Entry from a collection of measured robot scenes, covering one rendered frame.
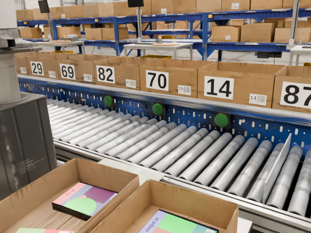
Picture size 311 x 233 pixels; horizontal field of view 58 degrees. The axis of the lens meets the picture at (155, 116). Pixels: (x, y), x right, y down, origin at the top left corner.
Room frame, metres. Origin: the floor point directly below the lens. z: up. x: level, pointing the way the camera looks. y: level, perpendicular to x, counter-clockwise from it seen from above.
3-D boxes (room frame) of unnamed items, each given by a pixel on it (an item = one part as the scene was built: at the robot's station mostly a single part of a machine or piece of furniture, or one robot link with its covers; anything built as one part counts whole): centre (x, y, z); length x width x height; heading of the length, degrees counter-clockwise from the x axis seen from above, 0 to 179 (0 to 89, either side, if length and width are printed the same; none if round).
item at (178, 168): (1.16, -0.18, 0.72); 0.52 x 0.05 x 0.05; 146
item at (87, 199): (0.76, 0.22, 0.78); 0.19 x 0.14 x 0.02; 62
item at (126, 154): (1.30, 0.04, 0.72); 0.52 x 0.05 x 0.05; 146
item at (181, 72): (1.73, -0.15, 0.97); 0.39 x 0.29 x 0.17; 56
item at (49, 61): (2.39, 0.82, 0.96); 0.39 x 0.29 x 0.17; 55
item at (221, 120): (1.34, -0.34, 0.81); 0.07 x 0.01 x 0.07; 56
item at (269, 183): (0.96, -0.47, 0.76); 0.46 x 0.01 x 0.09; 146
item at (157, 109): (1.56, -0.01, 0.81); 0.07 x 0.01 x 0.07; 56
